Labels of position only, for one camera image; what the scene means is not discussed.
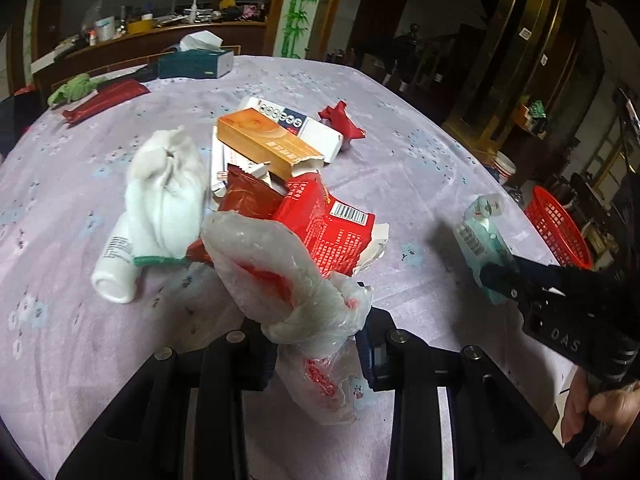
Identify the gold framed cabinet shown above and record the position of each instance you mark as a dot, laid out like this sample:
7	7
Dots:
520	45

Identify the small green box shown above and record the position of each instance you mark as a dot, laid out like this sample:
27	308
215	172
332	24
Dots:
538	110

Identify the white translucent plastic bag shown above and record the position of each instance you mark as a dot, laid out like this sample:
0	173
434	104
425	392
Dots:
260	250

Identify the teal tissue box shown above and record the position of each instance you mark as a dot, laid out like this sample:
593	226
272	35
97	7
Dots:
197	62

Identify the red plastic basket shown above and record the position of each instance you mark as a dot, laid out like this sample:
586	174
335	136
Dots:
560	230

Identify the white plastic bucket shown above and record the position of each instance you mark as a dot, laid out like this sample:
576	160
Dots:
504	167

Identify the yellow container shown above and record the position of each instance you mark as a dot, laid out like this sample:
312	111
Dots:
140	26

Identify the dark wooden door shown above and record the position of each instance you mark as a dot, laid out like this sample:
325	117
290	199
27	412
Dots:
377	15

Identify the torn red cardboard box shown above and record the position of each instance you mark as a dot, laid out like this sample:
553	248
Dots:
330	225

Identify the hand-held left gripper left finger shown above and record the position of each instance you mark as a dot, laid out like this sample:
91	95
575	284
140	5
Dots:
252	360

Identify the long dark red packet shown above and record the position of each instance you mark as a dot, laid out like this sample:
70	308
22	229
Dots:
105	97

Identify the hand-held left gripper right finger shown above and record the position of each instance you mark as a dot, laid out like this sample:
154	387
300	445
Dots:
370	355

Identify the orange cardboard box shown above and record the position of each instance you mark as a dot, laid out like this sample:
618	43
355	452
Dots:
265	137

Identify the dark red foil packet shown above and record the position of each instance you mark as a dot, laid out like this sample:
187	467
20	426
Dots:
247	195

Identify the green bamboo wall decal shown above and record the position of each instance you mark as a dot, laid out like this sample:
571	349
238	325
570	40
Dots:
299	5

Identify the white box with blue print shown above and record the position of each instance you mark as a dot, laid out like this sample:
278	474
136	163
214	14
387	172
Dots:
315	132

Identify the green cloth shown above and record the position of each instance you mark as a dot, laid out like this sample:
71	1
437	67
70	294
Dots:
72	89

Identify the white cloth sock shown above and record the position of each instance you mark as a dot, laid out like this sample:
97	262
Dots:
165	195

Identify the purple floral tablecloth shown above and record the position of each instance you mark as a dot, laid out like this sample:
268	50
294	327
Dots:
425	185

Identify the wooden counter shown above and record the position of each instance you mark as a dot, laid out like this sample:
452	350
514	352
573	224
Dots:
140	42

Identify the light teal wipes packet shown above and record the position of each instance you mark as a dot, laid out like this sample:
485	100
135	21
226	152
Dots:
487	240

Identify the small white carton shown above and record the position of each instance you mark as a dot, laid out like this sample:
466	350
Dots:
218	170

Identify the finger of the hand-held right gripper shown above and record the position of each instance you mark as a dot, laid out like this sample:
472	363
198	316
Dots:
505	280

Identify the crumpled red wrapper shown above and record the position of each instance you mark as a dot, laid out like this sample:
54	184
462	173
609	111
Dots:
342	120

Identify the white plastic bottle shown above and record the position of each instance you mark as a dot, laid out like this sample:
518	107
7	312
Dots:
116	270

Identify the clear spray bottle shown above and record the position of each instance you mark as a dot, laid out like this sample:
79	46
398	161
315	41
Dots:
193	10

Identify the person's right hand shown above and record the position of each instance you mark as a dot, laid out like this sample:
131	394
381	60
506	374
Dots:
612	402

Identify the white jar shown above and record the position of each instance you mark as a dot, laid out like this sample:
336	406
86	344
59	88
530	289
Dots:
105	29

